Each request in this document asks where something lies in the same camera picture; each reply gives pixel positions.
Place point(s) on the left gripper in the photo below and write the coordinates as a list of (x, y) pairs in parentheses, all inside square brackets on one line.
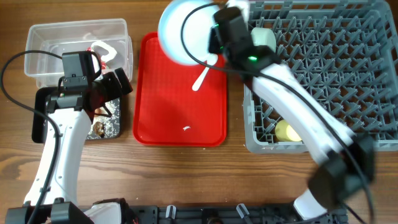
[(115, 92)]

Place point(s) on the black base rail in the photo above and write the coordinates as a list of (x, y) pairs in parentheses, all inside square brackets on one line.
[(279, 213)]

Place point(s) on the light blue plate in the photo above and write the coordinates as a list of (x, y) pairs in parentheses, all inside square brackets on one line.
[(177, 30)]

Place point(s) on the spilled rice pile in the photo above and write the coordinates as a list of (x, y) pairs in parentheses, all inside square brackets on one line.
[(112, 124)]

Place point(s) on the dark food scrap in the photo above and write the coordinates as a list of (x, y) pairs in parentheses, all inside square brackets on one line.
[(99, 129)]

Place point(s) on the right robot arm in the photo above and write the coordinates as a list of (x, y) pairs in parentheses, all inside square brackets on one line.
[(346, 161)]

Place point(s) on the clear plastic bin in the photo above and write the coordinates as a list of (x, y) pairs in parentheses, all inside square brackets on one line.
[(62, 37)]

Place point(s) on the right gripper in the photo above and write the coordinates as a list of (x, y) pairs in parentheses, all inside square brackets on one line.
[(212, 42)]

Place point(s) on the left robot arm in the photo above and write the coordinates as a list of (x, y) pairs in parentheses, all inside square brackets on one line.
[(70, 110)]

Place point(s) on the white plastic spoon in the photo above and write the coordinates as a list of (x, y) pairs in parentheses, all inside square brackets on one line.
[(211, 61)]

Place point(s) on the red snack wrapper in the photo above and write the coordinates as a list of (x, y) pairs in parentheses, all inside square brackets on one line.
[(101, 53)]

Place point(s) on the grey dishwasher rack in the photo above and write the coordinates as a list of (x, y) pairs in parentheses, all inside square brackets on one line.
[(344, 53)]

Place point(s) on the yellow plastic cup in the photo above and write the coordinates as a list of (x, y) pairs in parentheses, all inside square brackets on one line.
[(284, 132)]

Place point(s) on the black tray bin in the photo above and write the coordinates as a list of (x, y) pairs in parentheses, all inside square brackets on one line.
[(39, 126)]

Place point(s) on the green bowl with rice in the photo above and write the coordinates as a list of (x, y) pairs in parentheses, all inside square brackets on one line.
[(264, 36)]

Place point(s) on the red serving tray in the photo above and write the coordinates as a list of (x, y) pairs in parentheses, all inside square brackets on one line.
[(166, 103)]

